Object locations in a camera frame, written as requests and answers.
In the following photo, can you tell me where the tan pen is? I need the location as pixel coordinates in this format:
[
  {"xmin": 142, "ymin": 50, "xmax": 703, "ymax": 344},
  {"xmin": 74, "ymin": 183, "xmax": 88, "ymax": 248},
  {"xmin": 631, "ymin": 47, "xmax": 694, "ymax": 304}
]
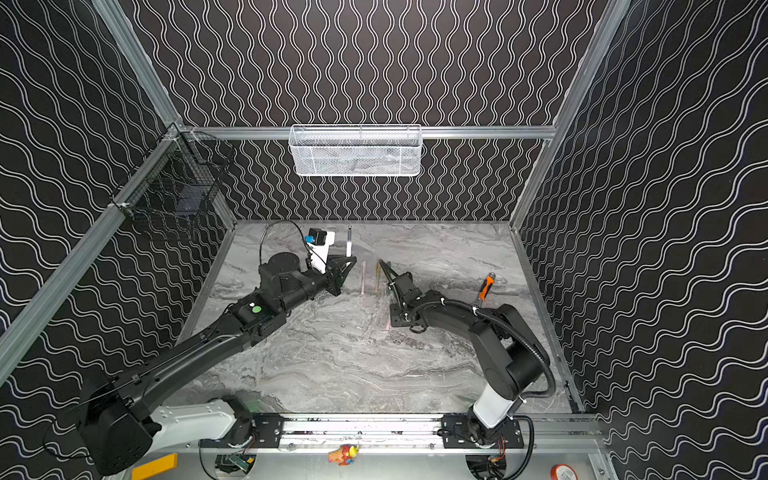
[{"xmin": 374, "ymin": 260, "xmax": 382, "ymax": 295}]

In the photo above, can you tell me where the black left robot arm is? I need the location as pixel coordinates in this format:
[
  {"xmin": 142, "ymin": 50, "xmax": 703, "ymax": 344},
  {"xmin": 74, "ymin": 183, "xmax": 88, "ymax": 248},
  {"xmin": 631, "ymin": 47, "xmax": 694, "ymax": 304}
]
[{"xmin": 75, "ymin": 252, "xmax": 357, "ymax": 475}]

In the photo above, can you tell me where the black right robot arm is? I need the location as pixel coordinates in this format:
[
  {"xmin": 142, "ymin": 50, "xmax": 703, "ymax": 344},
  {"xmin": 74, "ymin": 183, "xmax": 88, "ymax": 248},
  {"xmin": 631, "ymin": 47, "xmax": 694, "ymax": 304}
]
[{"xmin": 379, "ymin": 260, "xmax": 557, "ymax": 446}]

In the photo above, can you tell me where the red yellow toy figure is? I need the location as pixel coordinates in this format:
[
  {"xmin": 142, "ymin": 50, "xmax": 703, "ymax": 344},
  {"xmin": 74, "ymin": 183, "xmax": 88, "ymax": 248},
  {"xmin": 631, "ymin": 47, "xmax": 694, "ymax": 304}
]
[{"xmin": 327, "ymin": 444, "xmax": 359, "ymax": 466}]

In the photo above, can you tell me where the white wire mesh basket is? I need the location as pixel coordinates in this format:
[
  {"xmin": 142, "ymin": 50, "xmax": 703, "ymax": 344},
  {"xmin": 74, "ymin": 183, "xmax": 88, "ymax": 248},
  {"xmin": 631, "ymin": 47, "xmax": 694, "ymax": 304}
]
[{"xmin": 288, "ymin": 124, "xmax": 424, "ymax": 177}]

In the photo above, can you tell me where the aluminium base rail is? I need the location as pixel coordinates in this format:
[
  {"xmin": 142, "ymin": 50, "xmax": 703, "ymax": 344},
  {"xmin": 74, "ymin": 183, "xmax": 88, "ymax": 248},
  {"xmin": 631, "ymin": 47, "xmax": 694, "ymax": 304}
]
[{"xmin": 197, "ymin": 412, "xmax": 601, "ymax": 452}]

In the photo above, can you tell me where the black wire basket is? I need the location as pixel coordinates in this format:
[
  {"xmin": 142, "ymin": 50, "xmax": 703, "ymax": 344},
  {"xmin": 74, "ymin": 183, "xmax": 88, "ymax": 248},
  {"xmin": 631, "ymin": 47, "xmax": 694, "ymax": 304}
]
[{"xmin": 117, "ymin": 132, "xmax": 235, "ymax": 243}]

